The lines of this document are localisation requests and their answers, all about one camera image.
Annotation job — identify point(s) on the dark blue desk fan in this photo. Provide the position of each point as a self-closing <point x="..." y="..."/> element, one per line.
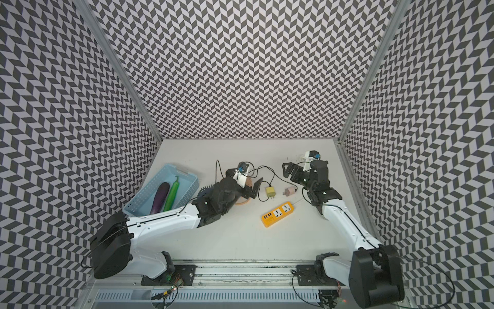
<point x="205" y="192"/>

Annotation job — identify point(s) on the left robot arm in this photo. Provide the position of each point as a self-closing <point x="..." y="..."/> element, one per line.
<point x="121" y="243"/>

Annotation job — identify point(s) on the light blue plastic basket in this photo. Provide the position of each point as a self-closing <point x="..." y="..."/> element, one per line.
<point x="142" y="202"/>

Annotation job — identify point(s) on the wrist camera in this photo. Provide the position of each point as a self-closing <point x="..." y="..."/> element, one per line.
<point x="308" y="158"/>
<point x="241" y="173"/>

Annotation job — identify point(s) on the orange power strip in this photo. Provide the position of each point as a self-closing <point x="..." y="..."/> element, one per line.
<point x="277" y="214"/>

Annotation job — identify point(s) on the yellow USB charger plug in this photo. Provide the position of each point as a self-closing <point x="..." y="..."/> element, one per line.
<point x="270" y="192"/>

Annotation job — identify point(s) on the orange desk fan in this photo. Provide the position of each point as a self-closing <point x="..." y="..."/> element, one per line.
<point x="242" y="200"/>

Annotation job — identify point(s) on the green cucumber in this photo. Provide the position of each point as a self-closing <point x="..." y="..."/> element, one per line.
<point x="171" y="196"/>

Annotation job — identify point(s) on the pink USB charger plug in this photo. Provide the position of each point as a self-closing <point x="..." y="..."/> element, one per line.
<point x="290" y="191"/>

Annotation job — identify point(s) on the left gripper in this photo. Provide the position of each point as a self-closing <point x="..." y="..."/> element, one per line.
<point x="247" y="192"/>

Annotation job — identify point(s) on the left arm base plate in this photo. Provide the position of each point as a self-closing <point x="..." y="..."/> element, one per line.
<point x="182" y="276"/>

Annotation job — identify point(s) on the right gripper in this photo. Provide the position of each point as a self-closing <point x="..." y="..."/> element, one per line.
<point x="298" y="170"/>

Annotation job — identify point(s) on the purple eggplant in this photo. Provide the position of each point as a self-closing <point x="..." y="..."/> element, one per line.
<point x="160" y="198"/>

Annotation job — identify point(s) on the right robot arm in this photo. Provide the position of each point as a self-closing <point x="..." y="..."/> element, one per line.
<point x="370" y="269"/>

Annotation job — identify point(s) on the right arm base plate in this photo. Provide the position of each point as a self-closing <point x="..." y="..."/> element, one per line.
<point x="309" y="276"/>

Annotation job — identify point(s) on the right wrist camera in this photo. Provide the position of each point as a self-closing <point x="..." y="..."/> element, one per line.
<point x="308" y="158"/>

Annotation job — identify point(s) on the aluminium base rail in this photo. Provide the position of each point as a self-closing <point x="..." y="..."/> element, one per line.
<point x="258" y="284"/>

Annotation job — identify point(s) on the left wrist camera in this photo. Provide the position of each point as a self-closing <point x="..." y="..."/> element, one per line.
<point x="241" y="173"/>

